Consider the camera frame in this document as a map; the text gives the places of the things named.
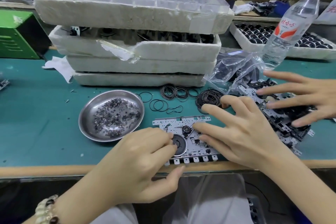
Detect white cloth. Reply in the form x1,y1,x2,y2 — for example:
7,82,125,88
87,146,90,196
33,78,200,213
233,3,254,15

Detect crumpled white tissue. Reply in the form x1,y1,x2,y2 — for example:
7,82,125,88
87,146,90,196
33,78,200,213
42,55,74,84

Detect person's right forearm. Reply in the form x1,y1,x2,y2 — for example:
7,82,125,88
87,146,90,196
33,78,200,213
258,146,336,224

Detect person's white trousers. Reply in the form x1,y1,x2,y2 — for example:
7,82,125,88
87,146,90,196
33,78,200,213
89,173,254,224

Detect black flywheel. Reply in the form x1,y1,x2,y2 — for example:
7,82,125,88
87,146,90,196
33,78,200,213
171,134,187,158

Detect person's left forearm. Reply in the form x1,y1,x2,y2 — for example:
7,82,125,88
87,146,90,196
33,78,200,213
22,165,122,224

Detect thin white foam tray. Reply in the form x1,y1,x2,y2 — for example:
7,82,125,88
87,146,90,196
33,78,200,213
66,55,217,74
72,70,208,87

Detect metal mechanism chassis plate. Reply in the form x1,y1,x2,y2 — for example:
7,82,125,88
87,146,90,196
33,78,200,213
152,115,222,167

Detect stainless steel dish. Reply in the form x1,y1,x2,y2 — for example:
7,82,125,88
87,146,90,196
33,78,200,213
78,90,145,144

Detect heap of small metal washers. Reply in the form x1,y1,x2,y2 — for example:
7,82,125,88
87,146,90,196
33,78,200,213
94,98,139,138

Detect heap of black mechanism parts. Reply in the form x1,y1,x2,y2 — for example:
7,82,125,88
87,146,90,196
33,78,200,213
248,0,289,17

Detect long white foam tray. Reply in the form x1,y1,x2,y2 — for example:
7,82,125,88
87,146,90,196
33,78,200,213
229,20,336,61

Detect rows of black round parts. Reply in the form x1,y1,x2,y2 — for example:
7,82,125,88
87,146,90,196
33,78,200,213
235,23,334,49

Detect clear plastic bag of parts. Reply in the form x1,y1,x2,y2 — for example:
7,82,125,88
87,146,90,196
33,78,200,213
203,47,266,93

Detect person's left hand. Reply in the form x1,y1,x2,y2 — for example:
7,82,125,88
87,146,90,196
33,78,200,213
97,127,186,205

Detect thick white foam tray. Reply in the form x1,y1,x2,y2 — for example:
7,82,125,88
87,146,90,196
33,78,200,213
34,0,235,35

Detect clear plastic water bottle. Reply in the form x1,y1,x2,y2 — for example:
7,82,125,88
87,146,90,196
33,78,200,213
261,0,331,71

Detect green metal box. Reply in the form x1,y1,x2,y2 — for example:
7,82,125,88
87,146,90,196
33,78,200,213
0,10,51,60

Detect person's right hand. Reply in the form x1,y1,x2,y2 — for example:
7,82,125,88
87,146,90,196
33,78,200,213
194,95,287,172

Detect clear tape strip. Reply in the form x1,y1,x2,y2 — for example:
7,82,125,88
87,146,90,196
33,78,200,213
97,39,136,62

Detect group of black flywheel parts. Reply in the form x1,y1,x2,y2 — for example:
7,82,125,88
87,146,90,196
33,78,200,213
62,25,215,46

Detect pile of metal chassis plates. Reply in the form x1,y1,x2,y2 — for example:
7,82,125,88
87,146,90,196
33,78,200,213
231,79,316,156

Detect beaded bracelet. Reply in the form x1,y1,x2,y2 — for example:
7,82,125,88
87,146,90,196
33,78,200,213
34,194,60,224

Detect white foam tray with tape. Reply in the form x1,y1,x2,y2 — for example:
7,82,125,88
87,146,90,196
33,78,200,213
48,25,222,62

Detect pile of black rubber belts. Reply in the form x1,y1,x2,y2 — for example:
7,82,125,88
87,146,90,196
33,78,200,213
138,84,232,116

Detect black cable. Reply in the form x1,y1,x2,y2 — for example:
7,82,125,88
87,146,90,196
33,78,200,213
246,179,290,218

